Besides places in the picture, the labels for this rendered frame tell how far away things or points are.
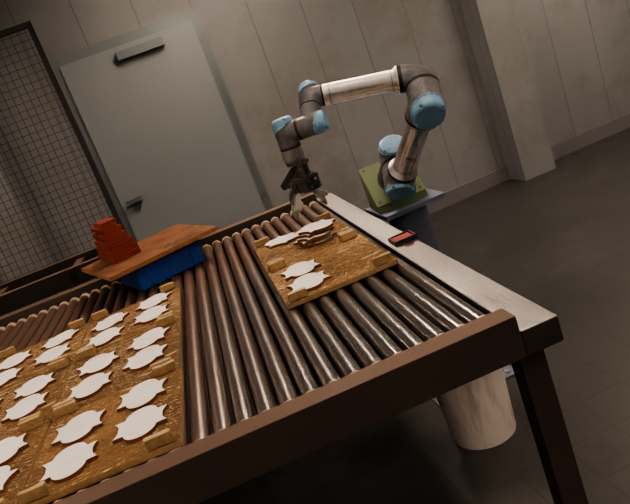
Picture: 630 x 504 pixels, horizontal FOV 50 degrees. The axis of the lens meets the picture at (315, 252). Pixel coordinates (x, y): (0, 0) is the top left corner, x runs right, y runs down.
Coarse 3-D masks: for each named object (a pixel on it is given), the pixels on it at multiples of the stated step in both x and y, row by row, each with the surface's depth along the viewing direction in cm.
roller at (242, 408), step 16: (208, 256) 295; (208, 272) 269; (224, 304) 224; (224, 320) 205; (224, 336) 192; (224, 352) 181; (240, 368) 169; (240, 384) 158; (240, 400) 149; (240, 416) 142
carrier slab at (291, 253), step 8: (336, 224) 261; (344, 224) 256; (296, 232) 272; (296, 240) 259; (336, 240) 239; (256, 248) 270; (264, 248) 265; (280, 248) 256; (288, 248) 252; (296, 248) 248; (304, 248) 244; (312, 248) 240; (320, 248) 237; (264, 256) 254; (272, 256) 250; (280, 256) 246; (288, 256) 242; (296, 256) 238; (304, 256) 234; (264, 264) 243
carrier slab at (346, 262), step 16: (352, 240) 232; (368, 240) 225; (320, 256) 227; (336, 256) 221; (352, 256) 214; (368, 256) 209; (272, 272) 230; (336, 272) 205; (352, 272) 200; (368, 272) 196; (320, 288) 196; (336, 288) 195; (288, 304) 193
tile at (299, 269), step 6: (294, 264) 225; (300, 264) 222; (306, 264) 220; (312, 264) 218; (318, 264) 216; (288, 270) 221; (294, 270) 218; (300, 270) 216; (306, 270) 214; (312, 270) 213; (282, 276) 220; (288, 276) 215; (294, 276) 213
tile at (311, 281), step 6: (300, 276) 210; (306, 276) 208; (312, 276) 206; (318, 276) 204; (324, 276) 202; (330, 276) 201; (294, 282) 206; (300, 282) 204; (306, 282) 202; (312, 282) 200; (318, 282) 198; (288, 288) 206; (294, 288) 201; (306, 288) 197; (312, 288) 197
